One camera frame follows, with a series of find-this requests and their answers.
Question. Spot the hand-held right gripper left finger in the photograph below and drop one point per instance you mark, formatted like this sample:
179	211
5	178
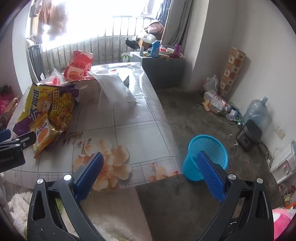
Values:
89	172

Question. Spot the grey curtain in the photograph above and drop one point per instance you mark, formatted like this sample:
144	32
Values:
178	23

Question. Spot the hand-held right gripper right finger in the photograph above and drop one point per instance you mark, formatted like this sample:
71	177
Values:
211	176

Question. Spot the hanging clothes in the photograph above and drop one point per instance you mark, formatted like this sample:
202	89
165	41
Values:
52	18

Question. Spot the clear plastic bag red print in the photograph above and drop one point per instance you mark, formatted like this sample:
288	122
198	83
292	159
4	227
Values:
54	80

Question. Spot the white translucent plastic bag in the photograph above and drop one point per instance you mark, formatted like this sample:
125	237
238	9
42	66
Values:
111	85

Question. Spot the red and white snack bag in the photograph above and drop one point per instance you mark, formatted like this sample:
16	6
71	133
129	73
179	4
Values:
77	67

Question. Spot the snack wrappers on floor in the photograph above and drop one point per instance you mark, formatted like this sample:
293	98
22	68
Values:
289	200

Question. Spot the empty clear water jug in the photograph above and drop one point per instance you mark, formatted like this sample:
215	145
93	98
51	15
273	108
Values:
254	111

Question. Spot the grey cabinet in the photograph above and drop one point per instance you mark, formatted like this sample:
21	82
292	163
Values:
161	71

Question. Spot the large yellow noodle snack bag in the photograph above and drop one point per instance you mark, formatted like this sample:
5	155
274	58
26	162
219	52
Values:
57	104

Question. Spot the open cardboard box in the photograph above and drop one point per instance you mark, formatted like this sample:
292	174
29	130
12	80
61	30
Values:
145	41

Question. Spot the wall socket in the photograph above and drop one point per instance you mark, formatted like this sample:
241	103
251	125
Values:
280	132

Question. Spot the purple cup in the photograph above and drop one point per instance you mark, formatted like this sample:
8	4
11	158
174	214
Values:
177	49

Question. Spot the blue plastic waste basket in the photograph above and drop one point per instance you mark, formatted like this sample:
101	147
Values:
192	162

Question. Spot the blue detergent bottle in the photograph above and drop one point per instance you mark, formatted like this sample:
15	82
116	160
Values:
155	49

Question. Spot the pink bag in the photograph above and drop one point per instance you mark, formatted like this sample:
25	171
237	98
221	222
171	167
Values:
4	104

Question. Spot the pink brown cloth bundle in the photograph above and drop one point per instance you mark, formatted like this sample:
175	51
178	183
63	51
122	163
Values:
154	28

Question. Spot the pile of colourful packaging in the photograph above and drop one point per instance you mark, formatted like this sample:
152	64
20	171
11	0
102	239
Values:
217	104

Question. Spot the large clear plastic bag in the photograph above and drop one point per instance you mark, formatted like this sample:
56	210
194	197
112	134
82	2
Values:
138	74

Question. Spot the small yellow snack packet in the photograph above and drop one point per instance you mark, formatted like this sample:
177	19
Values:
42	136

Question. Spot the black rice cooker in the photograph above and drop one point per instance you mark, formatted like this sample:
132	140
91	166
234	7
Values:
248	136

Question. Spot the brown dried scraps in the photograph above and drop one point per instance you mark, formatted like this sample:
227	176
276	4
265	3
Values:
71	136

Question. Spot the white fluffy rug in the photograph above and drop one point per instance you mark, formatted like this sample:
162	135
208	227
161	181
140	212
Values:
115	222

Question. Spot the tall patterned cardboard box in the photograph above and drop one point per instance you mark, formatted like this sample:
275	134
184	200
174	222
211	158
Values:
231	71

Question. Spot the metal railing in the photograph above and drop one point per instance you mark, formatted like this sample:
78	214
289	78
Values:
104	46

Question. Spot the pink plush toy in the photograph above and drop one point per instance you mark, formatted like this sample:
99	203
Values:
279	222

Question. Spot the white and green bag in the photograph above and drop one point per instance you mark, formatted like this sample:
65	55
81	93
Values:
126	55

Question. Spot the white water dispenser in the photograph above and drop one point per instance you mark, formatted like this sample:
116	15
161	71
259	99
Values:
284	162

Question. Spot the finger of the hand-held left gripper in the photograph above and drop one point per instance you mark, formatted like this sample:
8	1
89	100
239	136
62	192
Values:
24	140
5	135

